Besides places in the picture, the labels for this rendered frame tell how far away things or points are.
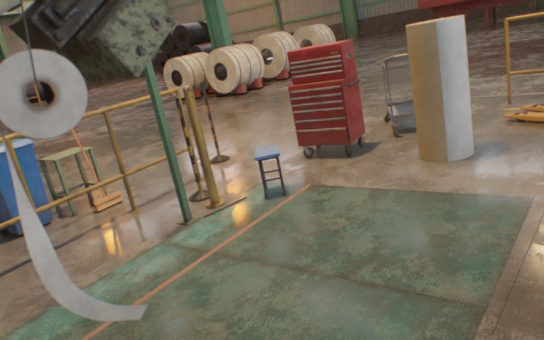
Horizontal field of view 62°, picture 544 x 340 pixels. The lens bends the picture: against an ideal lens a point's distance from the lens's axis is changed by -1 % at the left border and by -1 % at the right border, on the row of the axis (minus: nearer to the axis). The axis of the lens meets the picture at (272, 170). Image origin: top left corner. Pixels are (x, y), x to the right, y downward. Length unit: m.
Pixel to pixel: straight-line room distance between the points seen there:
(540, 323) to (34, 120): 2.22
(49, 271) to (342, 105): 4.31
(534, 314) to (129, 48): 2.14
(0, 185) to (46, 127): 4.28
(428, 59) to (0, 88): 3.91
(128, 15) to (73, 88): 0.22
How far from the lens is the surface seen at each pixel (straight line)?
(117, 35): 1.03
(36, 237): 0.94
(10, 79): 0.93
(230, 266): 3.24
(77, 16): 1.03
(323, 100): 5.09
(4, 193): 5.22
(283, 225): 3.68
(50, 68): 0.92
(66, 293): 0.99
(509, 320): 2.50
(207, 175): 4.38
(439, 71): 4.45
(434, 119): 4.54
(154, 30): 1.09
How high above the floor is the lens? 1.48
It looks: 17 degrees down
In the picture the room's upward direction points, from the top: 11 degrees counter-clockwise
